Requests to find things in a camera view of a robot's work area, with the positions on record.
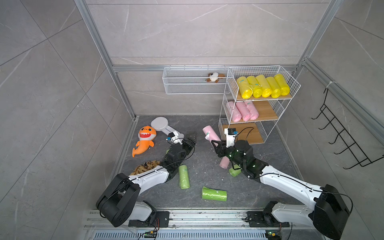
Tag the pink roll top angled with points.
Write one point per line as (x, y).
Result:
(245, 113)

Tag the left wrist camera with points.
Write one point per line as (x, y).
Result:
(175, 138)

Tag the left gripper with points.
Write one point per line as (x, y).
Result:
(189, 141)

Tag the white three-tier wire shelf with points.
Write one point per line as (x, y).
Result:
(270, 109)

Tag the yellow roll horizontal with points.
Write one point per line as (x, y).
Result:
(276, 90)

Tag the orange shark plush toy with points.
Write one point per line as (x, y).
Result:
(146, 136)

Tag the brown white plush puppy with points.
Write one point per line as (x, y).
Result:
(215, 77)

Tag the white wall wire basket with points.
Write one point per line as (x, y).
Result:
(192, 80)

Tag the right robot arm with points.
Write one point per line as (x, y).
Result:
(321, 207)

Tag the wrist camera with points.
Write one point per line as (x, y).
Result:
(231, 135)
(175, 138)

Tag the white folding stand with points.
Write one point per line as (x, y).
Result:
(161, 124)

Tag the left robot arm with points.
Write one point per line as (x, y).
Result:
(119, 201)

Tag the tiger striped small toy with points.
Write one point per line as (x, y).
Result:
(145, 167)

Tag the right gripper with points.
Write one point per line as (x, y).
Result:
(221, 149)

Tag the black wall hook rack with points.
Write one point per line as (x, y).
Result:
(350, 145)

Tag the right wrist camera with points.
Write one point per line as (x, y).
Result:
(231, 135)

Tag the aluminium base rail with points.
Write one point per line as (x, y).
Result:
(197, 224)

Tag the yellow roll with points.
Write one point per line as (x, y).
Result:
(245, 89)
(266, 89)
(284, 87)
(257, 89)

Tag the green roll bottom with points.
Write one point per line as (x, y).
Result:
(215, 195)

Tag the green roll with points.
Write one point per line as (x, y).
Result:
(184, 177)
(235, 171)
(215, 195)

